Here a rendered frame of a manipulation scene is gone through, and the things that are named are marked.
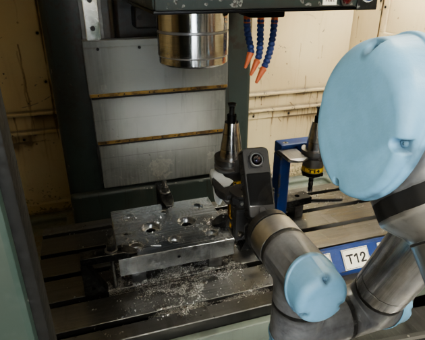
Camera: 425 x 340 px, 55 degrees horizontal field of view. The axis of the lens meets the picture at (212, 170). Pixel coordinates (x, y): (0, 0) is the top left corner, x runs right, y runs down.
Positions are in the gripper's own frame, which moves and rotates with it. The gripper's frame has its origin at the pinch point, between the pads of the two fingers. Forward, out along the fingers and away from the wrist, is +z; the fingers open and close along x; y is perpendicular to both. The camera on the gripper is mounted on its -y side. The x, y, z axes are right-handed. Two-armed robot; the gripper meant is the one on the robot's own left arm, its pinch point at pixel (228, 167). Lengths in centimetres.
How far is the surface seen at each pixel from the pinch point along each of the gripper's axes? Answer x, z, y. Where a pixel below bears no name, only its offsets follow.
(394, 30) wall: 100, 77, -13
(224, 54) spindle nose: 5.5, 19.4, -18.0
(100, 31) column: -18, 72, -17
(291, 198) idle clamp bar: 32, 31, 30
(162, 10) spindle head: -10.6, 4.9, -28.5
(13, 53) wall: -49, 107, -6
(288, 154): 18.7, 10.5, 4.2
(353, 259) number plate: 35.6, 1.8, 32.2
